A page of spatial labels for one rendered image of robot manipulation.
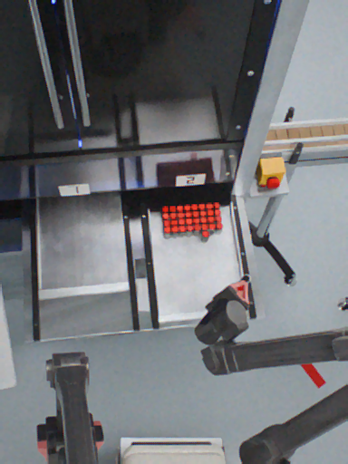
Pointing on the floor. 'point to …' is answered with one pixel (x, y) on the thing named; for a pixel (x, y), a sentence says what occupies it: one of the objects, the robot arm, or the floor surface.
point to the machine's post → (268, 90)
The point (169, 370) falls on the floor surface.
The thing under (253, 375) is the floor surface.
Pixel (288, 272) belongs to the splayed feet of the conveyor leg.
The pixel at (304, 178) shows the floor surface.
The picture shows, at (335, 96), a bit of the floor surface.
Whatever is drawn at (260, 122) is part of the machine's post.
